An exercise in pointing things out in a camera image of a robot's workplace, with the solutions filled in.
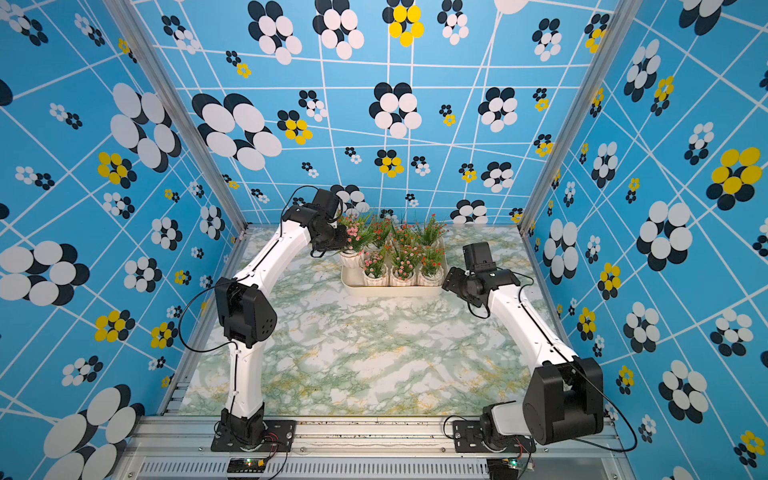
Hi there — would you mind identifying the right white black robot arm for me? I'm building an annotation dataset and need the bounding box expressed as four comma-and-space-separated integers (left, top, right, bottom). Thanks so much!
442, 267, 604, 451

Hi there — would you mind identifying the orange flower pot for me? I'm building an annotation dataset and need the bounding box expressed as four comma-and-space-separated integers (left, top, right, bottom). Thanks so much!
416, 214, 446, 247

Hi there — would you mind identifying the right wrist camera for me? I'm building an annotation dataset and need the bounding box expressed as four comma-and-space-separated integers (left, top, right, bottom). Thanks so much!
463, 242, 496, 273

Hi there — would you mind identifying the left green circuit board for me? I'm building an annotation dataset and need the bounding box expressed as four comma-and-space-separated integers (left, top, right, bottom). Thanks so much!
227, 458, 268, 474

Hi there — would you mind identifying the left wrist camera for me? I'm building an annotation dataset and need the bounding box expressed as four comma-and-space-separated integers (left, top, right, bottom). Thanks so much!
311, 189, 343, 222

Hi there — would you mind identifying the small pink flower pot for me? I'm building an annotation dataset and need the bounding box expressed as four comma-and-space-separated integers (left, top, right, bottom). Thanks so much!
392, 223, 418, 249

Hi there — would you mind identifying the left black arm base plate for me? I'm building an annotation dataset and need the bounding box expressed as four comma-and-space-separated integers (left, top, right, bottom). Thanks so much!
210, 419, 298, 453

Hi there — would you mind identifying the aluminium front rail frame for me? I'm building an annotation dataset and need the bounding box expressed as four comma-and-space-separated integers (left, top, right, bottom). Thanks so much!
114, 416, 637, 479

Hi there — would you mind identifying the cream plastic storage box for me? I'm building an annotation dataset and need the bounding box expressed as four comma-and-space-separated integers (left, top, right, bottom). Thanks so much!
340, 235, 447, 297

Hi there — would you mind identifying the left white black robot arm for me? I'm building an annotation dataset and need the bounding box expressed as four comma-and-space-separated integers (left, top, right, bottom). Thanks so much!
215, 203, 347, 449

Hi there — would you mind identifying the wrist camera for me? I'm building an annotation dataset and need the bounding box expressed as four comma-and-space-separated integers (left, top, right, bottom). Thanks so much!
311, 189, 343, 222
463, 242, 496, 273

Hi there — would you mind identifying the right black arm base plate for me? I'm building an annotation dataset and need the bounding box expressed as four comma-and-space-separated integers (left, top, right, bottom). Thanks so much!
445, 417, 537, 455

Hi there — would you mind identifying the red flower pot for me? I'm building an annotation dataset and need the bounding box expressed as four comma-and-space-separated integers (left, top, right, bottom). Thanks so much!
417, 246, 445, 287
370, 218, 392, 249

